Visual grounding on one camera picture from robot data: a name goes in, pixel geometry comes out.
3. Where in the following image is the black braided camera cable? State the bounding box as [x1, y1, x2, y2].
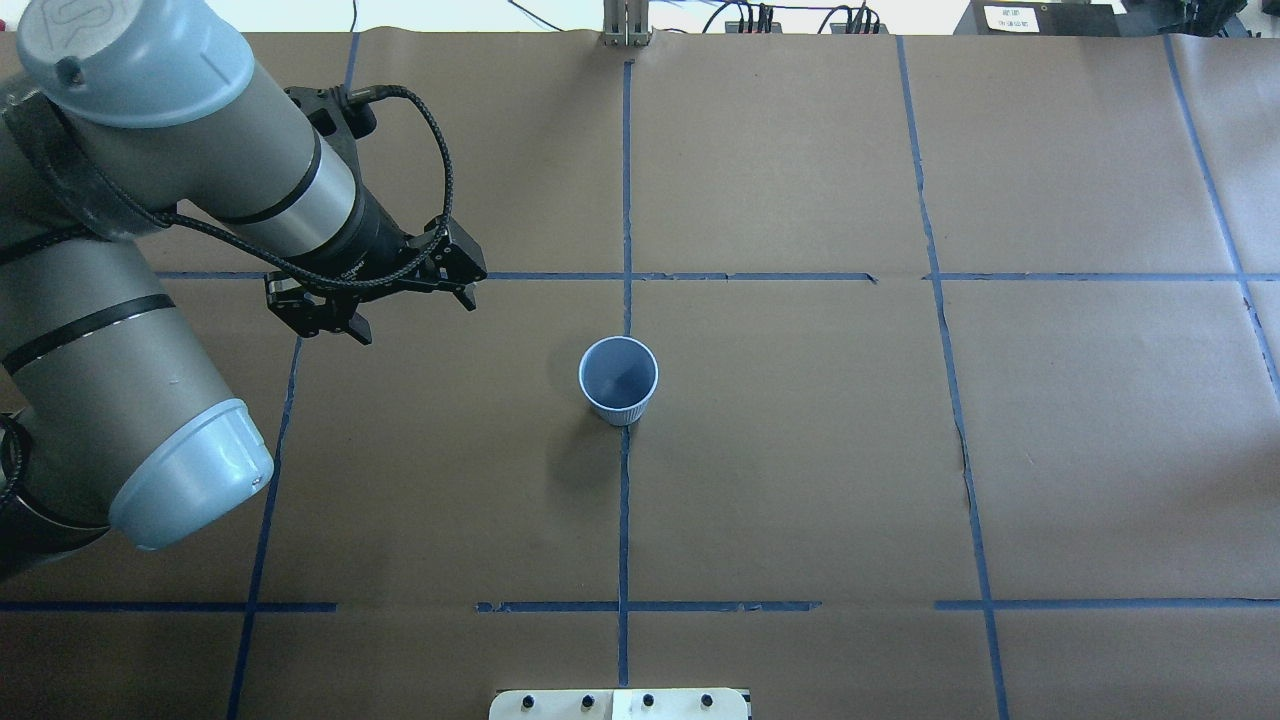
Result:
[150, 85, 456, 293]

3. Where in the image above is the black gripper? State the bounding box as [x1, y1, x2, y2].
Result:
[265, 190, 488, 346]

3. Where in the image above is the aluminium frame post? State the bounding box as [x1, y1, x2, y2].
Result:
[600, 0, 653, 47]

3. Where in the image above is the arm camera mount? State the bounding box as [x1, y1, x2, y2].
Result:
[284, 85, 379, 140]

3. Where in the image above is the white pedestal base plate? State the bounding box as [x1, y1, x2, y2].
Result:
[488, 687, 753, 719]

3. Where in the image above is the black orange connector board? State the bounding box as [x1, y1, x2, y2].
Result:
[717, 3, 783, 35]
[822, 3, 887, 35]

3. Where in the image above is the black power adapter box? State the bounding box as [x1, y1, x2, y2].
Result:
[952, 1, 1121, 37]

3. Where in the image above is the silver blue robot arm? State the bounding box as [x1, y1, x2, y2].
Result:
[1, 1, 486, 578]

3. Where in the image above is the blue ribbed plastic cup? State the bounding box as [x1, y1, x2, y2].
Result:
[577, 336, 660, 427]

